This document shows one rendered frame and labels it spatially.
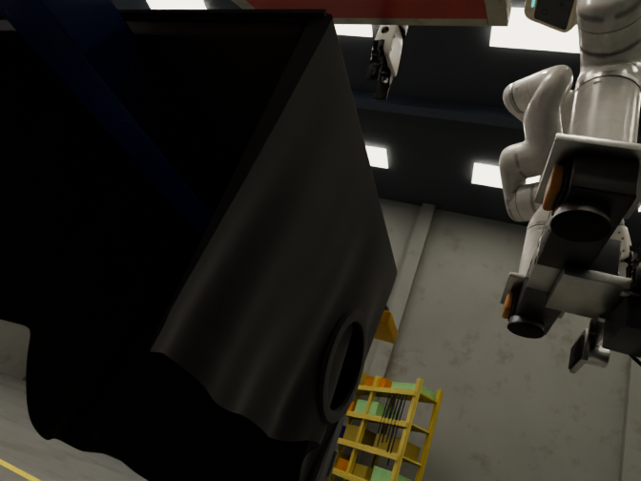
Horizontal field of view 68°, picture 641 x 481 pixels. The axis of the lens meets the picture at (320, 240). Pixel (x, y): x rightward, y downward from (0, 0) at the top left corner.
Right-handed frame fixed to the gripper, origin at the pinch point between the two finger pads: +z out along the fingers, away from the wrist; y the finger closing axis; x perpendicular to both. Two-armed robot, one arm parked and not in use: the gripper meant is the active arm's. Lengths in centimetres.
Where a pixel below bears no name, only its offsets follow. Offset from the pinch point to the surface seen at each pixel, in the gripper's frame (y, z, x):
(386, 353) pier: 867, 100, 162
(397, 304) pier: 898, -2, 171
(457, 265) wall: 955, -119, 75
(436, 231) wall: 973, -191, 139
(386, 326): -7, 57, -18
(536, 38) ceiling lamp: 527, -379, -8
